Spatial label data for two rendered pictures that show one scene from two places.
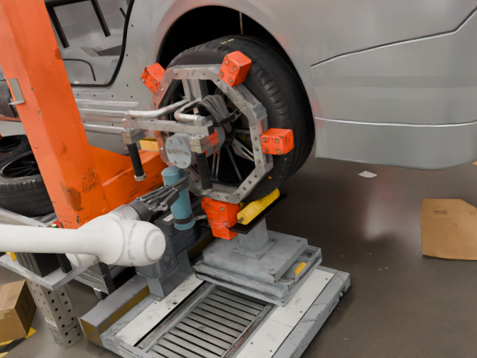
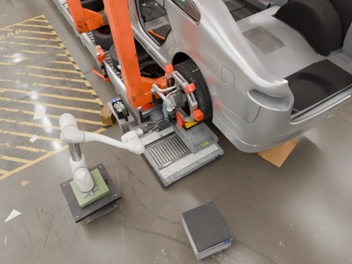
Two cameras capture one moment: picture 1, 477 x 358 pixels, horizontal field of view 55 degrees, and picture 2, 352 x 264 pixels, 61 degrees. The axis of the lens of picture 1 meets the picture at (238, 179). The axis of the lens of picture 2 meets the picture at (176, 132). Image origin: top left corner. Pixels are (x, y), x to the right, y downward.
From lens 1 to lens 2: 1.83 m
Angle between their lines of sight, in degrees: 31
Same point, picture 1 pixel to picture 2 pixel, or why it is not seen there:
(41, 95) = (127, 68)
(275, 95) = (201, 100)
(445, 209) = not seen: hidden behind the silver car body
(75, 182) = (134, 94)
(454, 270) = (263, 164)
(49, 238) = (116, 144)
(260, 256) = (193, 134)
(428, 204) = not seen: hidden behind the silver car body
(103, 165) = (146, 87)
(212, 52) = (187, 75)
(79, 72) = not seen: outside the picture
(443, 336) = (238, 186)
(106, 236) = (129, 145)
